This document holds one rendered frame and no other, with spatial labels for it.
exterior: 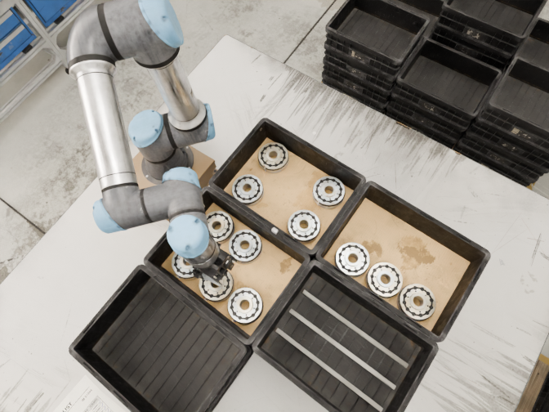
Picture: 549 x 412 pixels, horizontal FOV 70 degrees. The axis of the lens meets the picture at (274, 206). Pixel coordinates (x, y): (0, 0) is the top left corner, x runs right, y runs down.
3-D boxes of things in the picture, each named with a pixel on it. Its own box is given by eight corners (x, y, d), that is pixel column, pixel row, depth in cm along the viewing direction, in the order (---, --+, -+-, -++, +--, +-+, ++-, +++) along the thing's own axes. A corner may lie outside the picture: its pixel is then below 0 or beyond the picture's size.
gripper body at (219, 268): (221, 287, 97) (211, 278, 86) (194, 269, 99) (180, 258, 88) (238, 261, 99) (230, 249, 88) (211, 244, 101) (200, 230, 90)
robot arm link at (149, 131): (139, 136, 134) (122, 112, 121) (177, 127, 134) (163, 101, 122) (142, 166, 129) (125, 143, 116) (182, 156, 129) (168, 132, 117)
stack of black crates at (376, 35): (319, 87, 226) (323, 27, 184) (345, 52, 234) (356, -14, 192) (380, 119, 216) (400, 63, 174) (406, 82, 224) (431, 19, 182)
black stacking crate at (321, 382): (254, 348, 114) (250, 347, 104) (311, 266, 122) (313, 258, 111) (372, 441, 104) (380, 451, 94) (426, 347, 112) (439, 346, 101)
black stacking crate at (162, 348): (88, 350, 117) (67, 350, 106) (154, 270, 124) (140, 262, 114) (187, 441, 107) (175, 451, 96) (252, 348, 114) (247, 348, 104)
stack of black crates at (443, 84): (381, 118, 216) (395, 78, 184) (407, 81, 224) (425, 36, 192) (448, 154, 206) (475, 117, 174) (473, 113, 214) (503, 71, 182)
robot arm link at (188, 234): (200, 204, 76) (208, 246, 72) (212, 222, 86) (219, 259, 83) (160, 215, 75) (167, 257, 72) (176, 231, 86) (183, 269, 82)
